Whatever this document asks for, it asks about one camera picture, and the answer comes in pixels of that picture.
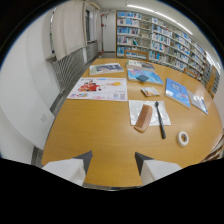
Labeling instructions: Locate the black toothbrush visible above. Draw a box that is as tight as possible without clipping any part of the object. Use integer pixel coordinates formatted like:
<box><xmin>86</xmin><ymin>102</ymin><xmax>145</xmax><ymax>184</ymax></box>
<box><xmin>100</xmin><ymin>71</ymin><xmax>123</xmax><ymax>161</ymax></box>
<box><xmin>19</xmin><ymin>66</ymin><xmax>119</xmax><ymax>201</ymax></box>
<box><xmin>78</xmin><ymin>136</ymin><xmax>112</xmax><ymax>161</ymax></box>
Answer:
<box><xmin>154</xmin><ymin>101</ymin><xmax>167</xmax><ymax>140</ymax></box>

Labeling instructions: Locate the white tape roll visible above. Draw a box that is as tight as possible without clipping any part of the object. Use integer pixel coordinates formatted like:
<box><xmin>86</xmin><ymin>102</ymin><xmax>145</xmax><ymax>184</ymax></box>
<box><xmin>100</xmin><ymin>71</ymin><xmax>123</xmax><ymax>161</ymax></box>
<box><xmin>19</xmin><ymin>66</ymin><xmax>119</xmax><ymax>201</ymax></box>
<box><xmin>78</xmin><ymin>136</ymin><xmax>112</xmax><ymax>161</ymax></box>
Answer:
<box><xmin>176</xmin><ymin>130</ymin><xmax>190</xmax><ymax>148</ymax></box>

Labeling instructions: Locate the brown comb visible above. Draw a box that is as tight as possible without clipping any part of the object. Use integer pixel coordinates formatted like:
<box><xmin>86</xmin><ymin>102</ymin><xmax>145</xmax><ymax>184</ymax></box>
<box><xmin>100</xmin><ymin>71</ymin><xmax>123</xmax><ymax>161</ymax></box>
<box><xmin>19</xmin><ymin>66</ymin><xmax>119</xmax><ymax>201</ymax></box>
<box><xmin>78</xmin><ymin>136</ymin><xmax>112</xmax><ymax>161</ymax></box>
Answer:
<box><xmin>133</xmin><ymin>103</ymin><xmax>154</xmax><ymax>134</ymax></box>

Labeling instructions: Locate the clear plastic bag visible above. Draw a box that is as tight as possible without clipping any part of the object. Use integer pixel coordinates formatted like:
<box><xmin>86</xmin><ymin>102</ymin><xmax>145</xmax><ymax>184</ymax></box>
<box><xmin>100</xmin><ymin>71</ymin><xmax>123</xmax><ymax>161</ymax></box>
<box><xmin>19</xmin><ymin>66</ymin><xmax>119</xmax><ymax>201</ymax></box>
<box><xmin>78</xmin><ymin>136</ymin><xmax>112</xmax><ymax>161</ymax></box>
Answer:
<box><xmin>128</xmin><ymin>99</ymin><xmax>172</xmax><ymax>127</ymax></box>

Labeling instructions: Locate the small snack packet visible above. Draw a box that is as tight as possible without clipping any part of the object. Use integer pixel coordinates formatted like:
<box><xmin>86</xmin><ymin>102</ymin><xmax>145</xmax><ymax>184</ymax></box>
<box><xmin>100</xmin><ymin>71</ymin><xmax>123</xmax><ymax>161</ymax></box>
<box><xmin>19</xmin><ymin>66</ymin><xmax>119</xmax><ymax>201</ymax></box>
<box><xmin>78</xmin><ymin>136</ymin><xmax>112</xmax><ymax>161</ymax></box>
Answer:
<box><xmin>140</xmin><ymin>86</ymin><xmax>161</xmax><ymax>98</ymax></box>

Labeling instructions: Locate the grey and blue book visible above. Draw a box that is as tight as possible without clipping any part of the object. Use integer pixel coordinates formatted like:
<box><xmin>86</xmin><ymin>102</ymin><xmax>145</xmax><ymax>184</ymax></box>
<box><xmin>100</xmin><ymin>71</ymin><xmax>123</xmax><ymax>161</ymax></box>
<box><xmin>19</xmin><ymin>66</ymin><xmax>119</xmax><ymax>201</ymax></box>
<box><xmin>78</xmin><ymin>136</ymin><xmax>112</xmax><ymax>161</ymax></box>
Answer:
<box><xmin>187</xmin><ymin>90</ymin><xmax>209</xmax><ymax>115</ymax></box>

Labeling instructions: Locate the white poster with red print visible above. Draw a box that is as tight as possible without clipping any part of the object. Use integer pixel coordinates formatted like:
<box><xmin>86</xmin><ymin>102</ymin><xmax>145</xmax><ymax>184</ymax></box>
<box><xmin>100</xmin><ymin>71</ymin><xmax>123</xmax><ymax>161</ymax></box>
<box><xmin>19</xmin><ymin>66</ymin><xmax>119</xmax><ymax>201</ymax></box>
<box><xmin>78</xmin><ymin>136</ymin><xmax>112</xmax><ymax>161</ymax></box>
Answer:
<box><xmin>66</xmin><ymin>77</ymin><xmax>129</xmax><ymax>102</ymax></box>

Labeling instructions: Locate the small dark card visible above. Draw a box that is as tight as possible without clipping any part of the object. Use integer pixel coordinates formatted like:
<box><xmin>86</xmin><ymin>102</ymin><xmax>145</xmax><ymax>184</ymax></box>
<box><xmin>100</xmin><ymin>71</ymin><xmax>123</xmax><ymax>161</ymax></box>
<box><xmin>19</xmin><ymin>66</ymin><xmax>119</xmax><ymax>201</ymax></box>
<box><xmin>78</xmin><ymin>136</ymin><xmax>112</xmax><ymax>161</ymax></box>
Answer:
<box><xmin>135</xmin><ymin>73</ymin><xmax>150</xmax><ymax>83</ymax></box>

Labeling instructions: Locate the colourful blue picture book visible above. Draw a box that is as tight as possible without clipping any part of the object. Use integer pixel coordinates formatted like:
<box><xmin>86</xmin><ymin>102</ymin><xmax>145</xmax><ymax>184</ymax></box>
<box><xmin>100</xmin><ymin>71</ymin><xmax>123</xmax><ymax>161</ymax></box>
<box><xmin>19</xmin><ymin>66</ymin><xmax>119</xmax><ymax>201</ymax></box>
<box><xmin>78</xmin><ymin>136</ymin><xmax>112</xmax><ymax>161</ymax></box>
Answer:
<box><xmin>127</xmin><ymin>68</ymin><xmax>165</xmax><ymax>86</ymax></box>

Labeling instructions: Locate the wooden chair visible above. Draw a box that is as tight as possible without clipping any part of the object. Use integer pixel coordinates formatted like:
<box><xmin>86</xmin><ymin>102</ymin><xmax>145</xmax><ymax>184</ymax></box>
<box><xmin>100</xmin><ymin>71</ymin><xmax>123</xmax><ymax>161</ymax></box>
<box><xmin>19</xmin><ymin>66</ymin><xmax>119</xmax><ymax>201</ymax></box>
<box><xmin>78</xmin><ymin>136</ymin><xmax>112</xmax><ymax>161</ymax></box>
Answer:
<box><xmin>205</xmin><ymin>65</ymin><xmax>218</xmax><ymax>100</ymax></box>
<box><xmin>123</xmin><ymin>49</ymin><xmax>150</xmax><ymax>62</ymax></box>
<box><xmin>183</xmin><ymin>67</ymin><xmax>200</xmax><ymax>81</ymax></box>

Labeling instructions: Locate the grey radiator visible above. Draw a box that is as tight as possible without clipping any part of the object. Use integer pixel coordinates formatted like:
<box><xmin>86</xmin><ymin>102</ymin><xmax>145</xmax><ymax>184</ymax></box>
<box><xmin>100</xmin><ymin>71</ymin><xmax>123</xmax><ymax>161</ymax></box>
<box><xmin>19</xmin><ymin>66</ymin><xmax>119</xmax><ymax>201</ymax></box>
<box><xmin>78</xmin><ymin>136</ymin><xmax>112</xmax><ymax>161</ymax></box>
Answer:
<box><xmin>51</xmin><ymin>47</ymin><xmax>88</xmax><ymax>91</ymax></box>

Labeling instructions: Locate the pale green book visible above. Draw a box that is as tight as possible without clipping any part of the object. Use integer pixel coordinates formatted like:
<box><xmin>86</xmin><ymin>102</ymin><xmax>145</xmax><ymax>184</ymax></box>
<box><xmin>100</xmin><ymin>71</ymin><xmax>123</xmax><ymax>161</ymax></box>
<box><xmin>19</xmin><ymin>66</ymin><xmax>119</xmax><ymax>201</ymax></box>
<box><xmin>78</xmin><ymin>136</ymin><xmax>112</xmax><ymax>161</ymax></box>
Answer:
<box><xmin>125</xmin><ymin>59</ymin><xmax>156</xmax><ymax>72</ymax></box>

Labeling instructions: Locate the grey green magazine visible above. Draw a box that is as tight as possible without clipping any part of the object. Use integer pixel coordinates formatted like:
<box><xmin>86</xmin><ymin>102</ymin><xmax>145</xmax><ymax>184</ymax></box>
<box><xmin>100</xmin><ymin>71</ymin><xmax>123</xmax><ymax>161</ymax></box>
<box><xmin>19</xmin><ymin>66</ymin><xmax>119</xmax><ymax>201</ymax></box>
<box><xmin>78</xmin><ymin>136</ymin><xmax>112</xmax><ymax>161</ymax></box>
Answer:
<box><xmin>88</xmin><ymin>62</ymin><xmax>125</xmax><ymax>77</ymax></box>

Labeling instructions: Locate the library bookshelf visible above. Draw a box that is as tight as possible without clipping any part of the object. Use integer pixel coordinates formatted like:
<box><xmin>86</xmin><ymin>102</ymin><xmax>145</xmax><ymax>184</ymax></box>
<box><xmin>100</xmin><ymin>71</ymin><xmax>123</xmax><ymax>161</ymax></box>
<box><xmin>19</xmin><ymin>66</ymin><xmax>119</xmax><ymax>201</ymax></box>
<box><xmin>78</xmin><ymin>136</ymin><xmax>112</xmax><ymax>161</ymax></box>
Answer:
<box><xmin>115</xmin><ymin>9</ymin><xmax>221</xmax><ymax>94</ymax></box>

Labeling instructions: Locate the beige curtain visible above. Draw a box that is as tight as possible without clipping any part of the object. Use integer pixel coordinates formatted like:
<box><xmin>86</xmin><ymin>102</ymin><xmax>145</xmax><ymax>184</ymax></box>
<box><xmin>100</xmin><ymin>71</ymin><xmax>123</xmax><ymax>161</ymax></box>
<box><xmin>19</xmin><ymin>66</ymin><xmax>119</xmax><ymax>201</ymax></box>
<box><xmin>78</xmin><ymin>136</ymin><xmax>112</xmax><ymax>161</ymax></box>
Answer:
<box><xmin>50</xmin><ymin>0</ymin><xmax>89</xmax><ymax>62</ymax></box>

